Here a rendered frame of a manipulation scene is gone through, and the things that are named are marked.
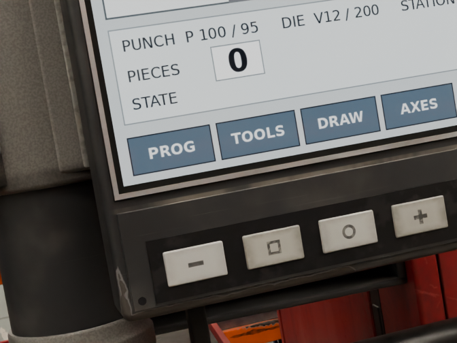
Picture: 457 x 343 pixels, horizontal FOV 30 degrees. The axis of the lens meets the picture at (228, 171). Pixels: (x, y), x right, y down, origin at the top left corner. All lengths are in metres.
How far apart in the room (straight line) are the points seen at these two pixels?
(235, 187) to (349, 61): 0.11
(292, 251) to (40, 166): 0.19
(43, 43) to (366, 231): 0.26
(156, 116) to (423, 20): 0.19
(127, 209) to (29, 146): 0.13
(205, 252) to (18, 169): 0.17
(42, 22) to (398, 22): 0.25
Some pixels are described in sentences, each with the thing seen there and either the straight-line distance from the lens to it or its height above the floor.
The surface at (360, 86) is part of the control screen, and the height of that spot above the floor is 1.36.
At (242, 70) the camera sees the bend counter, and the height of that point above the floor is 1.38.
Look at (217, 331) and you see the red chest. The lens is 1.48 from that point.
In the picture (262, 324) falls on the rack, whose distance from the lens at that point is 2.75.
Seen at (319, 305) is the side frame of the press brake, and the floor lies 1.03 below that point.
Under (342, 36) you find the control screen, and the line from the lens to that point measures 0.55.
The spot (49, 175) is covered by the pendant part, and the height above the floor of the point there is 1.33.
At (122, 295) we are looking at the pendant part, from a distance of 0.52.
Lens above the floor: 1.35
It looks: 3 degrees down
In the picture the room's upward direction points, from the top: 10 degrees counter-clockwise
